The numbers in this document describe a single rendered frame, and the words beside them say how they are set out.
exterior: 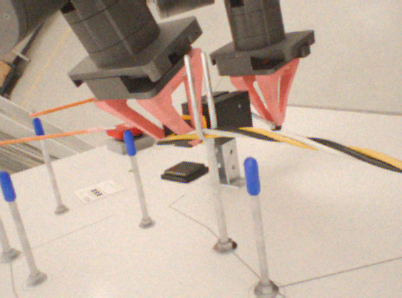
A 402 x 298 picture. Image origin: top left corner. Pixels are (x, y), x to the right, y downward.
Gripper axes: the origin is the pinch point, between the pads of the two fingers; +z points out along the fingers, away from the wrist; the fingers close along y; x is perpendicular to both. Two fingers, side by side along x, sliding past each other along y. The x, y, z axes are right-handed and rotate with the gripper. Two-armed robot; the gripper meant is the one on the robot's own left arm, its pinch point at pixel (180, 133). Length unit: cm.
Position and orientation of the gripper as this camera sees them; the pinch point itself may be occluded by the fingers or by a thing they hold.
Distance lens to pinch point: 36.2
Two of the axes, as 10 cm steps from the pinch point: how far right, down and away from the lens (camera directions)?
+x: 5.1, -6.8, 5.3
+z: 4.2, 7.3, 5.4
